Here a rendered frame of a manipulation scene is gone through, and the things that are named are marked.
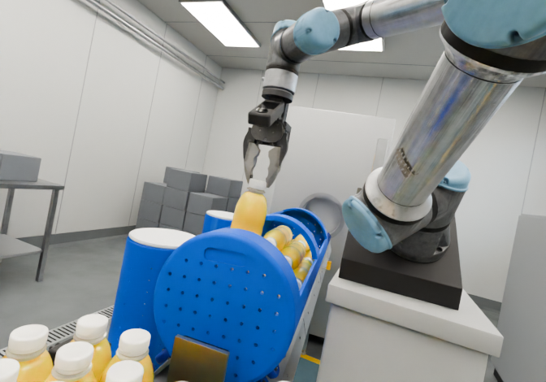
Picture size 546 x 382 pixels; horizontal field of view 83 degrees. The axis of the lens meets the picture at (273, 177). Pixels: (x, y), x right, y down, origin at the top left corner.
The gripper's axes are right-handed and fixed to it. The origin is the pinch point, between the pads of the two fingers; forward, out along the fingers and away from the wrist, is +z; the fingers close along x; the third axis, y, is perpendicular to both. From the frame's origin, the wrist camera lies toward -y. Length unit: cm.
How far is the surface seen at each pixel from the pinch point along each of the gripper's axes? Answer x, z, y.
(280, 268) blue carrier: -10.4, 14.5, -10.8
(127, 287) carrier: 50, 48, 31
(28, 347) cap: 14.1, 24.5, -35.3
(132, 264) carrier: 50, 40, 31
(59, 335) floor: 151, 135, 110
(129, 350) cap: 4.0, 24.5, -29.7
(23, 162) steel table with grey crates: 251, 28, 140
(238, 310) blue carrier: -4.3, 23.6, -11.4
